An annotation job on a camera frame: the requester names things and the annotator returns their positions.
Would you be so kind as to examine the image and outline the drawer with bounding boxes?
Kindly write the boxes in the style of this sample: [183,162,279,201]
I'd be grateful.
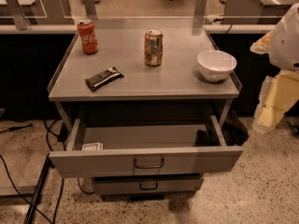
[92,174,203,196]
[50,119,243,178]

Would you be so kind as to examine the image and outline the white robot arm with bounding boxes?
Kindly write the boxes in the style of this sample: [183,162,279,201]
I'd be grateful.
[250,4,299,133]

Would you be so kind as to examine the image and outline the left background desk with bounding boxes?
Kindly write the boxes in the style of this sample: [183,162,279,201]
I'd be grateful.
[0,0,74,24]

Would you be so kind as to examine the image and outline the black floor rail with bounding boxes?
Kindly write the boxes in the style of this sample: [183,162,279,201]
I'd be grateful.
[23,156,51,224]

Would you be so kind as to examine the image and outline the black floor cable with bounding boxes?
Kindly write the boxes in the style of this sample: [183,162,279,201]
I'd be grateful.
[0,119,94,224]

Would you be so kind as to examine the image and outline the red cola can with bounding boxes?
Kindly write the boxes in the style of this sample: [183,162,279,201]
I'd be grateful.
[77,19,98,54]

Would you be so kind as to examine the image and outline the grey metal cabinet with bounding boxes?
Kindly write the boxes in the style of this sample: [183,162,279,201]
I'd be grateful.
[46,17,243,202]

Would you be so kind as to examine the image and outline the white bowl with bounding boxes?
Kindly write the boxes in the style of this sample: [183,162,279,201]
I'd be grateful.
[197,50,237,82]

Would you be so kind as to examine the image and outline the glass divider panel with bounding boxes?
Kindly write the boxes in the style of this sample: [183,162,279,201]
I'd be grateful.
[0,0,299,31]

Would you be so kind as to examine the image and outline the orange patterned soda can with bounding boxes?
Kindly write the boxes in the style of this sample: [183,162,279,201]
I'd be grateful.
[144,29,163,66]

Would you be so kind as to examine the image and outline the white paper in drawer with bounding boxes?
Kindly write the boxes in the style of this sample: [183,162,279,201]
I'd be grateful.
[82,143,103,151]

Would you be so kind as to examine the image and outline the dark snack bar wrapper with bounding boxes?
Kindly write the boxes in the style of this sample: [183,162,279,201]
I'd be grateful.
[85,67,123,91]

